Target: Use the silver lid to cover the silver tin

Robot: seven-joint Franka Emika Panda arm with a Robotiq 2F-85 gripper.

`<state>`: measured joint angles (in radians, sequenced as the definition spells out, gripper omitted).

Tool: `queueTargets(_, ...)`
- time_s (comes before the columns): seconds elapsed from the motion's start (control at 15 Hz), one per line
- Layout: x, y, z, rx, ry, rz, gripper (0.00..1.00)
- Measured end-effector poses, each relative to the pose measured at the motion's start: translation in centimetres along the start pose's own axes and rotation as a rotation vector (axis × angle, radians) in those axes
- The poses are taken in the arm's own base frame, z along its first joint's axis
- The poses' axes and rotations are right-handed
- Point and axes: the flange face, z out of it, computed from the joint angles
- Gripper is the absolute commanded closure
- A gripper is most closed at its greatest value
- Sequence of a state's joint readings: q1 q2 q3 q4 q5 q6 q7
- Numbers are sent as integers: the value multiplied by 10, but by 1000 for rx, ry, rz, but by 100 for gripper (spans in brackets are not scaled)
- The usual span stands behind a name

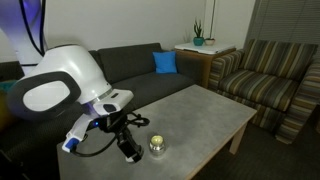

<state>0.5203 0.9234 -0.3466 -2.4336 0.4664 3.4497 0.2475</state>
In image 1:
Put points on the teal cushion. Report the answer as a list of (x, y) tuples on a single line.
[(6, 85)]

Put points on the wooden side table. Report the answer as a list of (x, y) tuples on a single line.
[(203, 63)]

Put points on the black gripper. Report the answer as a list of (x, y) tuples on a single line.
[(117, 123)]

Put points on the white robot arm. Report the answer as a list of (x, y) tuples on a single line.
[(57, 77)]

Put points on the window blinds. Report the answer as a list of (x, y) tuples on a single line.
[(285, 20)]

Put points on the round silver lid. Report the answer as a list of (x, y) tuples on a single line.
[(135, 158)]

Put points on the silver tin with candle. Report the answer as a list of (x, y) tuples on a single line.
[(157, 145)]

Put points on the striped armchair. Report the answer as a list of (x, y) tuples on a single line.
[(279, 79)]

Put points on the dark grey sofa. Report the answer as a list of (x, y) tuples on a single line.
[(28, 147)]

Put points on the teal plant pot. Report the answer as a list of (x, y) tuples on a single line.
[(198, 40)]

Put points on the blue cushion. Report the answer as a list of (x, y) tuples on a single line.
[(165, 62)]

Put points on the small white plant pot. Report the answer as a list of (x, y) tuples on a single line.
[(209, 41)]

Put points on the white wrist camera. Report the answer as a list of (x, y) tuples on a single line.
[(77, 132)]

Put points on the mustard yellow cushion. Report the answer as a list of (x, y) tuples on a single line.
[(6, 118)]

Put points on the grey top coffee table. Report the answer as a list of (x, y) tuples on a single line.
[(195, 124)]

